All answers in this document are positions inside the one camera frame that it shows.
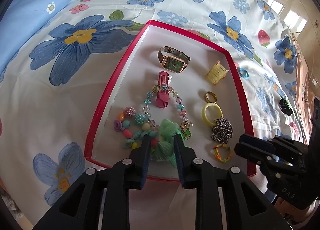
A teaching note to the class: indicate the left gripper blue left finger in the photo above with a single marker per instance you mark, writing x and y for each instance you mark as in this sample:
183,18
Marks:
138,170

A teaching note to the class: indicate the pink cartoon blanket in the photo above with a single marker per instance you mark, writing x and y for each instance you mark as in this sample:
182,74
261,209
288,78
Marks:
304,95

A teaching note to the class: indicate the gold green face wristwatch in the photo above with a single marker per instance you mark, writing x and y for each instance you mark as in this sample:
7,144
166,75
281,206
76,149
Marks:
172,59

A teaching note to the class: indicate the yellow claw hair clip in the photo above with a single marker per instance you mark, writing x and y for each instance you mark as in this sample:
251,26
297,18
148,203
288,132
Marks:
216,73

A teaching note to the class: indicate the black velvet scrunchie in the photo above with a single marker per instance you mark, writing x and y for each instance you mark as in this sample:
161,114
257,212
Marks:
285,108

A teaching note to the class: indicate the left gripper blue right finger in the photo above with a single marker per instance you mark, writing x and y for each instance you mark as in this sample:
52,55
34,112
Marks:
184,160

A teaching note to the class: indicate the person's right hand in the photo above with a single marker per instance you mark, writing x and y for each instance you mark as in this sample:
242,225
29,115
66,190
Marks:
289,211

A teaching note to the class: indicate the red hair clip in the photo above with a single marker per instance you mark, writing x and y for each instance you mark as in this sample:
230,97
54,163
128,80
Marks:
162,98

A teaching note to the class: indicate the light blue floral pillow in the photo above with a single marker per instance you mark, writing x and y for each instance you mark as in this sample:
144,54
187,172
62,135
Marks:
21,21

